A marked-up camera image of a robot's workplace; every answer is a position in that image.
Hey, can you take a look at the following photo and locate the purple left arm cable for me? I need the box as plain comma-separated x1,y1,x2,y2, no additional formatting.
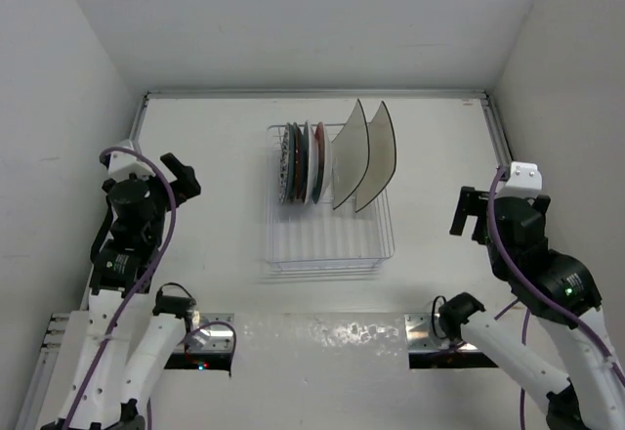
61,148,239,430

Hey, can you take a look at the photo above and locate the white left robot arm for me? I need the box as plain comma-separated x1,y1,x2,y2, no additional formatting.
47,147,201,429

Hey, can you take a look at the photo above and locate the blue floral white plate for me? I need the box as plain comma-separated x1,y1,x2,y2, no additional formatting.
278,122,294,204

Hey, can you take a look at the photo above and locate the metal base plate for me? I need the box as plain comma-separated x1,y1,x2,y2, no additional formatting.
404,313,479,355
184,312,236,355

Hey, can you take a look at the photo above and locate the square beige plate black rim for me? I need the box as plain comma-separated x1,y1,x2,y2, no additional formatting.
332,99,370,210

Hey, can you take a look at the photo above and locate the white wire dish rack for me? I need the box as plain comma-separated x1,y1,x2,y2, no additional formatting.
265,125,395,277

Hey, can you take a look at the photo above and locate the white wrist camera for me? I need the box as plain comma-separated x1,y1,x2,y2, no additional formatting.
497,161,543,199
100,140,153,182

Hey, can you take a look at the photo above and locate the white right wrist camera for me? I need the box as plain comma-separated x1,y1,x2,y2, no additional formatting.
497,161,543,199

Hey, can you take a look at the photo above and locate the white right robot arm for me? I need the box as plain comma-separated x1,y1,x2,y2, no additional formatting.
437,187,624,429

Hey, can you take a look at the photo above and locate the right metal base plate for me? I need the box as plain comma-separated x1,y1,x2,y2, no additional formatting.
404,313,479,355

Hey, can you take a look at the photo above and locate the small red teal flower plate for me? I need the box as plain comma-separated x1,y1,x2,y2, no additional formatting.
312,122,332,203

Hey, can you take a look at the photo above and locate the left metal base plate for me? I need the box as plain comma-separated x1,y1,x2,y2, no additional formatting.
184,312,236,355

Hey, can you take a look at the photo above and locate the large red teal flower plate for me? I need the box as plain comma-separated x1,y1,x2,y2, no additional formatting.
304,121,318,204

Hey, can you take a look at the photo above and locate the aluminium table edge rail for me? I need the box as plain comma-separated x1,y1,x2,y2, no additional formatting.
14,88,513,430

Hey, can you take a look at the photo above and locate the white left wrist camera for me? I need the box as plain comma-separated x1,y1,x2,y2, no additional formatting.
100,140,153,182

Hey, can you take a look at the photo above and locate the dark teal glazed plate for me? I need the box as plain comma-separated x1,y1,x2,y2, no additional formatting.
288,122,302,203

